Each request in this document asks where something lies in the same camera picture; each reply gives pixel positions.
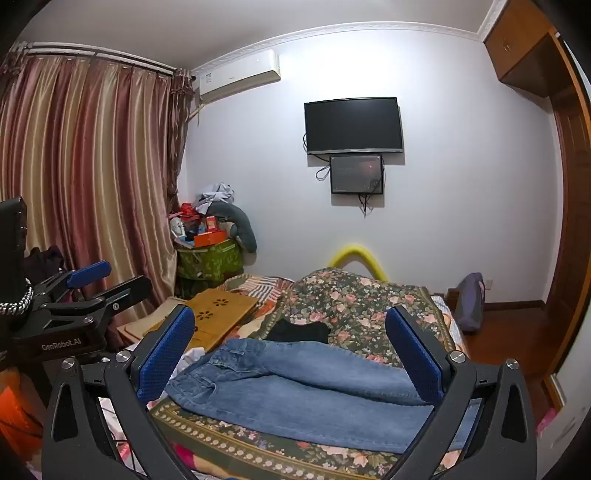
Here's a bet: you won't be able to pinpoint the blue denim jeans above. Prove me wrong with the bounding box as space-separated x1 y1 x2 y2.
164 337 482 455

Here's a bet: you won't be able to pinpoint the green storage box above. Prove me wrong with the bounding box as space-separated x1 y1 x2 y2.
177 239 243 283

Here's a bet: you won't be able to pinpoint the small black wall monitor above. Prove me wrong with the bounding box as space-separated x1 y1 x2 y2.
329 154 384 195

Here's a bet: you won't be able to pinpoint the striped red curtain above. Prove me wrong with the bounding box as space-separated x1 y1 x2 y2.
1 54 192 324

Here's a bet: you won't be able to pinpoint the orange box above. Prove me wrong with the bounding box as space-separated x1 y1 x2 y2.
193 230 228 248

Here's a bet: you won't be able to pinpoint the white air conditioner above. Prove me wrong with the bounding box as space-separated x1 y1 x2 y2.
194 49 281 104

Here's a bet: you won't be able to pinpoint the black folded garment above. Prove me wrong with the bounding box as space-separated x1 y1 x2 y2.
266 319 331 344

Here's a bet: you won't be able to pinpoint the wooden door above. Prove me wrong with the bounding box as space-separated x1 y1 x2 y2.
546 33 590 376

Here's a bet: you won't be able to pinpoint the black wall television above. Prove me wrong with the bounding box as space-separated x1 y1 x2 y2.
304 97 404 155

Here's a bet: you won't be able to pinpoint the grey plush toy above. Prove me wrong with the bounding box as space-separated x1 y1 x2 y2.
206 201 257 253

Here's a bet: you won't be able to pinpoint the purple bag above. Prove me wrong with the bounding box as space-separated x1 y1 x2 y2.
454 272 486 333

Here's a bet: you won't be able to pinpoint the wooden overhead cabinet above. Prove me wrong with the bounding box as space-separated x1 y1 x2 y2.
485 0 568 98

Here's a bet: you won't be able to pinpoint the yellow foam tube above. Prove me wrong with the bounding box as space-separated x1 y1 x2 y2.
328 243 389 282

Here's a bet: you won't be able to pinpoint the floral bedspread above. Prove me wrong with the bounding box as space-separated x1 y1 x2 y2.
151 268 465 479

